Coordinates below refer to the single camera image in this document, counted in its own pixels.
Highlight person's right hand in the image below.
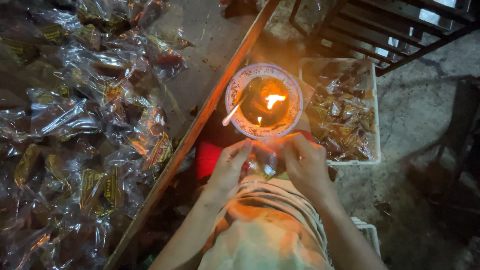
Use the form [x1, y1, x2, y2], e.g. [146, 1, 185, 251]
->
[282, 134, 331, 196]

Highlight person's striped shirt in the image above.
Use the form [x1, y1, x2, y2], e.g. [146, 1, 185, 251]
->
[198, 176, 334, 270]

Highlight red cloth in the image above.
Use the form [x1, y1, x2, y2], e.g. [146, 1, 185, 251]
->
[196, 141, 226, 180]

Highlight clear plastic snack packet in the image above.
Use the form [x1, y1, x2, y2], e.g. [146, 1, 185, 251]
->
[245, 139, 289, 180]

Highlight white plastic crate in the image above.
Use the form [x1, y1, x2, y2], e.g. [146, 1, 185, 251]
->
[350, 217, 382, 259]

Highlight patterned bowl oil lamp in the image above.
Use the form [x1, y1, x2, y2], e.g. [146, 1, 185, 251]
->
[225, 63, 304, 140]

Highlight heap of clear snack packets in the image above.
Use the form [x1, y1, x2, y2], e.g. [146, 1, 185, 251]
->
[0, 0, 196, 270]

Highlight white plastic basket of packets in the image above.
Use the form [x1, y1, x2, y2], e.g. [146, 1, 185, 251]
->
[299, 57, 382, 166]

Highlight dark metal rack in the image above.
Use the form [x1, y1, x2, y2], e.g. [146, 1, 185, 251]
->
[289, 0, 480, 77]

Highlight wooden table edge board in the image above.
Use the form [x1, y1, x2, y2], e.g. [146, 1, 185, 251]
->
[104, 0, 281, 270]

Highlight person's left hand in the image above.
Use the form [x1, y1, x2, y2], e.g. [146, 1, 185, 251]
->
[208, 138, 254, 196]

